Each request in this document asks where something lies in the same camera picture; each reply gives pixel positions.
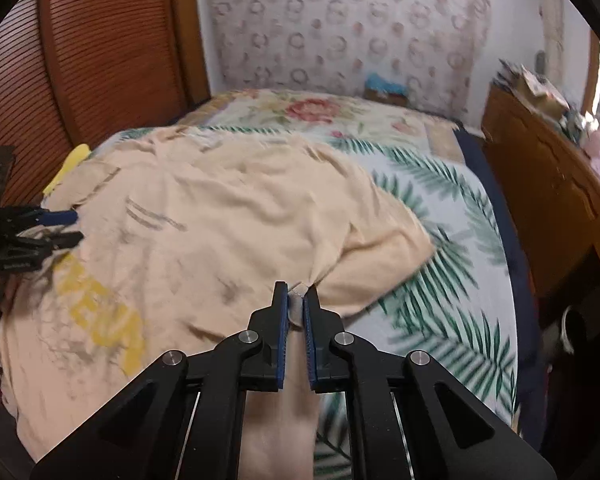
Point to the navy blue bed sheet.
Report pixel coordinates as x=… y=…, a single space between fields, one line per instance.
x=517 y=260

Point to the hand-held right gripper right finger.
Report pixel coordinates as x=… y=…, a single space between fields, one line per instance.
x=308 y=340

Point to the floral bed cover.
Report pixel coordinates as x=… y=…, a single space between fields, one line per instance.
x=310 y=110

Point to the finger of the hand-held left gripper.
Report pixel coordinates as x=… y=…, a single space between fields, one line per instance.
x=57 y=217
x=55 y=241

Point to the white trash bin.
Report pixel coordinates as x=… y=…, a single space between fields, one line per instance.
x=572 y=330

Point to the yellow cloth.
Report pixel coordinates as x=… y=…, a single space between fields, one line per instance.
x=72 y=160

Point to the wooden dresser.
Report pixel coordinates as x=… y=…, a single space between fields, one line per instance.
x=540 y=180

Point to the beige t-shirt with yellow print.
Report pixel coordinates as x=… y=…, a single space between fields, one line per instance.
x=205 y=210

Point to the palm leaf print blanket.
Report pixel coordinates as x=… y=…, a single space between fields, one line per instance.
x=430 y=195

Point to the wooden louvered wardrobe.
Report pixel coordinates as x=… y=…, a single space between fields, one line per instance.
x=95 y=50

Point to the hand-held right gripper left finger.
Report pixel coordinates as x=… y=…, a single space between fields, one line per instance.
x=281 y=330

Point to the cream lace curtain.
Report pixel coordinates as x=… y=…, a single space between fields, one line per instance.
x=551 y=25

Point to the blue tissue box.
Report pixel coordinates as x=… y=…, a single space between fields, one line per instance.
x=386 y=87

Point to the clutter on dresser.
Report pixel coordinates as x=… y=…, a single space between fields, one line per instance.
x=535 y=87

